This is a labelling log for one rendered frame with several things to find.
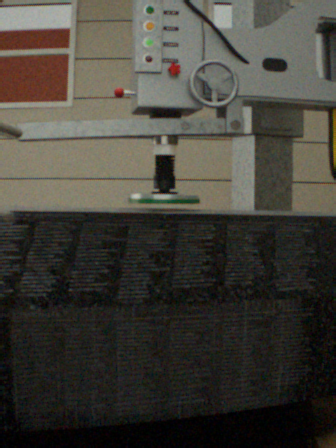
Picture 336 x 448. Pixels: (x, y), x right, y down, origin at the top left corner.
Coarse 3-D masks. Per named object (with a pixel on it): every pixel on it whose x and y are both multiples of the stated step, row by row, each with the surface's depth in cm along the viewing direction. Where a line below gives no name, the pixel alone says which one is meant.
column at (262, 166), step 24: (240, 0) 266; (264, 0) 259; (288, 0) 263; (240, 24) 267; (264, 24) 259; (240, 144) 270; (264, 144) 262; (288, 144) 266; (240, 168) 271; (264, 168) 262; (288, 168) 267; (240, 192) 271; (264, 192) 263; (288, 192) 267
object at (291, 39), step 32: (320, 0) 198; (224, 32) 194; (256, 32) 195; (288, 32) 197; (256, 64) 196; (288, 64) 197; (224, 96) 196; (256, 96) 197; (288, 96) 198; (320, 96) 199
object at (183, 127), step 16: (32, 128) 191; (48, 128) 191; (64, 128) 192; (80, 128) 193; (96, 128) 194; (112, 128) 194; (128, 128) 195; (144, 128) 196; (160, 128) 196; (176, 128) 197; (192, 128) 198; (208, 128) 198; (224, 128) 199
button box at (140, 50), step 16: (144, 0) 187; (160, 0) 188; (144, 16) 187; (160, 16) 188; (144, 32) 187; (160, 32) 188; (144, 48) 188; (160, 48) 188; (144, 64) 188; (160, 64) 189
